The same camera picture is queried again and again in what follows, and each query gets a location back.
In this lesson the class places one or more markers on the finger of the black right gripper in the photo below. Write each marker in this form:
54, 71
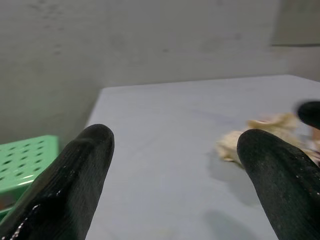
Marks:
310, 115

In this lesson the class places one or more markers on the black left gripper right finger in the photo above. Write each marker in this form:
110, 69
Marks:
285, 185

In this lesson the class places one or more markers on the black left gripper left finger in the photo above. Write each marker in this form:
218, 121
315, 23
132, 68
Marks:
67, 190

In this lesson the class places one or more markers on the green perforated plastic stool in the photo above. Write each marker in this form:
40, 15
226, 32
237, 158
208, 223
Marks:
21, 160

